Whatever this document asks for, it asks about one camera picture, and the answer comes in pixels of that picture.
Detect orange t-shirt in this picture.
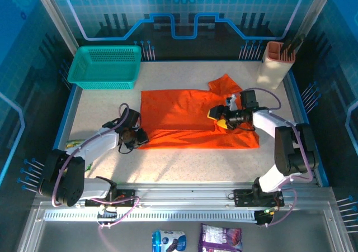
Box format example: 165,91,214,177
137,73,260,151

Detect beige utensil holder orange rim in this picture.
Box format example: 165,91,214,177
257,41,296,90

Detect green snack packet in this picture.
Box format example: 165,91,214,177
65,139,93,172

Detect teal plastic basket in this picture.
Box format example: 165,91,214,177
67,45,142,90

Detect black utensils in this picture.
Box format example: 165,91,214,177
279,33,306,60

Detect blue white snack package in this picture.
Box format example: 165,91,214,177
152,229,187,252

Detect purple snack bag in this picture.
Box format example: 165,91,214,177
197,223,243,252

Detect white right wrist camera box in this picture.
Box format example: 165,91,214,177
225,94,241,110

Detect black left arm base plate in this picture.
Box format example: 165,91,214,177
84,189,139,208

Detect aluminium frame rail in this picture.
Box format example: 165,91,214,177
33,182,336,207

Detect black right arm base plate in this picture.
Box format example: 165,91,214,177
233,189,285,208

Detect slotted grey cable duct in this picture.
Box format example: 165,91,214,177
44,211,258,223

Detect aluminium frame post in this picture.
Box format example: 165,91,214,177
30,0,79,54
296,0,333,46

